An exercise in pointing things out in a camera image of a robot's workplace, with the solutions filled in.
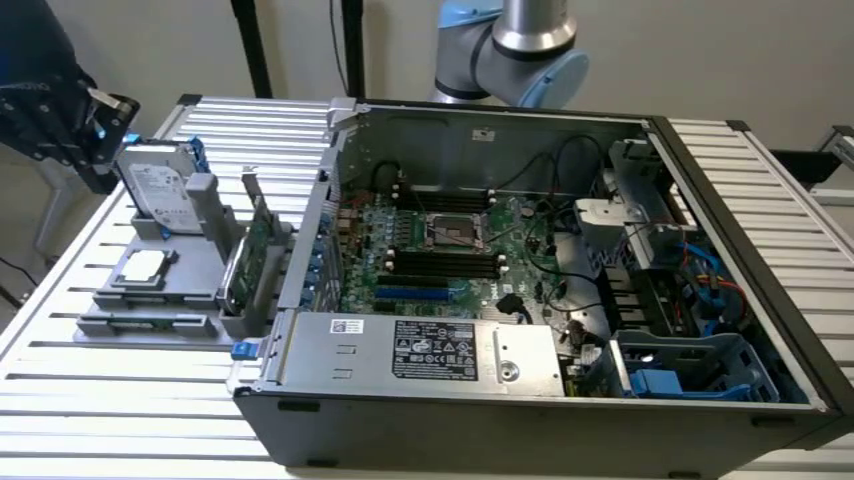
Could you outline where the blue expansion slot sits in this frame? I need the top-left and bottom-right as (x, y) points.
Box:
(375, 286), (450, 302)

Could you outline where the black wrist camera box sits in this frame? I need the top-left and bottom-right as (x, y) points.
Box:
(85, 87), (143, 151)

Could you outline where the CPU socket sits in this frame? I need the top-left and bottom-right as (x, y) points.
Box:
(416, 212), (486, 251)

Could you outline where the grey parts rack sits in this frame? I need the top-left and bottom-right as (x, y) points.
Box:
(76, 172), (299, 351)

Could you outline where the thin black hanging cable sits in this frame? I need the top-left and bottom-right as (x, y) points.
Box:
(328, 0), (352, 97)

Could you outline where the grey fan shroud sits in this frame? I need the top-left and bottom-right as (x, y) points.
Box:
(572, 198), (648, 236)

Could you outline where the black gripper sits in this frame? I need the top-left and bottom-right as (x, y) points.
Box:
(0, 73), (128, 196)

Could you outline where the aluminium profile frame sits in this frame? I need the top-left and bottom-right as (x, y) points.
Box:
(809, 127), (854, 207)

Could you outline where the blue wire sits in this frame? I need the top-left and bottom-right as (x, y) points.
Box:
(677, 239), (726, 327)

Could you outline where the open black PC case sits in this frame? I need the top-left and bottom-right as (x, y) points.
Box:
(225, 97), (854, 474)

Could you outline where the thick black stand pole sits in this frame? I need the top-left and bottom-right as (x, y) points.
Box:
(229, 0), (274, 99)

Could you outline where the black wire with plug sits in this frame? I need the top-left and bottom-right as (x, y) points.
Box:
(496, 294), (530, 327)

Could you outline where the hard disk with blue bracket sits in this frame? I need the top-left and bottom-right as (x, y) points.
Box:
(112, 132), (212, 235)

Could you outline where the grey metal drive cage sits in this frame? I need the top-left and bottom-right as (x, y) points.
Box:
(572, 138), (699, 267)

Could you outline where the black RAM slot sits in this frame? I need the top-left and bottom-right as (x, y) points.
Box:
(394, 187), (496, 197)
(384, 263), (506, 273)
(394, 199), (496, 208)
(386, 249), (506, 259)
(394, 193), (496, 202)
(383, 270), (506, 281)
(394, 204), (496, 214)
(386, 256), (506, 266)

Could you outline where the short black looped wire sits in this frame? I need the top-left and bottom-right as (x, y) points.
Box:
(370, 160), (403, 195)

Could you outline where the green graphics card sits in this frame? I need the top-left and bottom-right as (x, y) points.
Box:
(223, 167), (279, 317)

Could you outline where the silver CPU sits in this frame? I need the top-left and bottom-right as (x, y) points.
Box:
(119, 249), (176, 281)

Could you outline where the thin black stand pole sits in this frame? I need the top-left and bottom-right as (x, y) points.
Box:
(343, 0), (368, 99)

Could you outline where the blue plastic disk bay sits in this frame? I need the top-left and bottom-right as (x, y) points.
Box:
(603, 329), (782, 404)

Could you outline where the green motherboard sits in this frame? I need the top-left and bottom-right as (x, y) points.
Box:
(319, 192), (582, 326)

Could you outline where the green RAM stick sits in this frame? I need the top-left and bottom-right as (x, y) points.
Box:
(109, 317), (172, 333)

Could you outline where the red wire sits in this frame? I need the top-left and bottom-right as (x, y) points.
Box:
(715, 281), (750, 322)

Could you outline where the silver power supply unit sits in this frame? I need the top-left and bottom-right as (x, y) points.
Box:
(276, 312), (568, 399)

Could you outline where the long black wire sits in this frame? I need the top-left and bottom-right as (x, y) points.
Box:
(511, 134), (606, 197)

